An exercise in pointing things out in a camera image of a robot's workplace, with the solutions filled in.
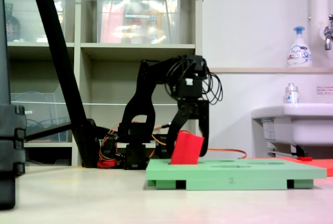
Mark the thin orange wire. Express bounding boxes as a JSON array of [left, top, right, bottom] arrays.
[[150, 123, 173, 147], [99, 124, 123, 162]]

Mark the white sink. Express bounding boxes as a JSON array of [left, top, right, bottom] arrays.
[[251, 102, 333, 157]]

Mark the black camera tripod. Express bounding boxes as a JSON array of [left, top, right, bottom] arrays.
[[25, 0, 102, 169]]

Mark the orange label bottle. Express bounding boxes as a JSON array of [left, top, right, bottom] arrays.
[[145, 0, 163, 44]]

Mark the thin black servo cable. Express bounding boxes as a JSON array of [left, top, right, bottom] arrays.
[[164, 56, 194, 98], [201, 71, 224, 106]]

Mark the green shape sorting board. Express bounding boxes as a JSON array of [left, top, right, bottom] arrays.
[[145, 158, 328, 191]]

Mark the red text wall sign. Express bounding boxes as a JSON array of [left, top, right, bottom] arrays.
[[316, 85, 333, 96]]

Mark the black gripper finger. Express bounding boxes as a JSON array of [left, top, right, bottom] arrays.
[[198, 116, 211, 156], [165, 104, 195, 159]]

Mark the long orange black wire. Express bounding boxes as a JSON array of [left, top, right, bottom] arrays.
[[207, 148, 248, 160]]

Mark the pink package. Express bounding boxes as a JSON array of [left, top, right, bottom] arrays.
[[100, 5, 125, 44]]

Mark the red base clamp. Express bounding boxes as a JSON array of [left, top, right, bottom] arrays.
[[97, 157, 117, 169]]

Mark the dark glass bottle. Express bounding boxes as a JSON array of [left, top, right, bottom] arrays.
[[4, 3, 21, 43]]

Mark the white foam soap bottle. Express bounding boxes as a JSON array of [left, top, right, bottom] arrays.
[[287, 25, 313, 68]]

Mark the red square block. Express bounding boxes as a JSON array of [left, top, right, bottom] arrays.
[[170, 130, 206, 165]]

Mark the small clear sanitizer bottle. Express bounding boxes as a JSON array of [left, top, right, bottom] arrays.
[[284, 83, 300, 104]]

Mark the beige shelf unit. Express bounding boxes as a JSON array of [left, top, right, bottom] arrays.
[[0, 0, 204, 168]]

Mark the metal faucet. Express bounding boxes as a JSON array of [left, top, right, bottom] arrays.
[[319, 14, 333, 51]]

